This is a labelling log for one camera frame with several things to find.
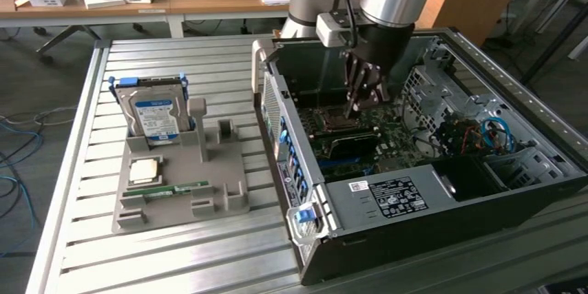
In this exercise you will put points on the metal CPU socket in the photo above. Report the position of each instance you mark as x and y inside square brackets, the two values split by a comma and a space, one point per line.
[331, 118]

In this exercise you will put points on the hard disk in blue caddy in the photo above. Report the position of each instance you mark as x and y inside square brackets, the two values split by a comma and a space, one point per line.
[151, 115]

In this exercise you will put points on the black open PC case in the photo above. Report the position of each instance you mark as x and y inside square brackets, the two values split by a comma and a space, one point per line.
[413, 239]

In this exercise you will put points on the grey power supply unit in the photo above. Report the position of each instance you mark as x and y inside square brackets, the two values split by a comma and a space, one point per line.
[349, 204]

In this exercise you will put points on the wooden cabinet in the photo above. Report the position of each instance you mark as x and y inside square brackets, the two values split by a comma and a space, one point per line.
[481, 5]

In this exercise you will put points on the green motherboard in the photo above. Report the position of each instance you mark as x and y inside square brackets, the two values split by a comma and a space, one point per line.
[399, 149]

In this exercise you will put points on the perforated metal drive cage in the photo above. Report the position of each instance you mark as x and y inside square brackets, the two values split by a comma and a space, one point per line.
[427, 101]

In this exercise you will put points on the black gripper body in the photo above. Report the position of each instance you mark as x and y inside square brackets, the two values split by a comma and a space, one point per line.
[385, 42]

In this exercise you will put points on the green RAM stick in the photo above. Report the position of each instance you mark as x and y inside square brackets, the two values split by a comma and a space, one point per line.
[184, 188]

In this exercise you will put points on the CPU chip with metal lid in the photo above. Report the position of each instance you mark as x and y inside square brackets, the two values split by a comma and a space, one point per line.
[144, 171]

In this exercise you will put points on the blue case latch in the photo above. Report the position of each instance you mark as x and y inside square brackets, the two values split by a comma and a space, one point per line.
[305, 215]

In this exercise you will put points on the metal disk bay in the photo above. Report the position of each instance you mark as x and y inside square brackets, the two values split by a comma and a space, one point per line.
[532, 166]

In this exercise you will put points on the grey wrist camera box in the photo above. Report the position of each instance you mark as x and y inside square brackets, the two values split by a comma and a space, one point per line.
[331, 29]

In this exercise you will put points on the green graphics card black shroud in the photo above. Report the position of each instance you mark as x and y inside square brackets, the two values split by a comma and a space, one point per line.
[351, 142]

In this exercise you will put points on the grey parts rack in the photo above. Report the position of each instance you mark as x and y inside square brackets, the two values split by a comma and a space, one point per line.
[184, 177]

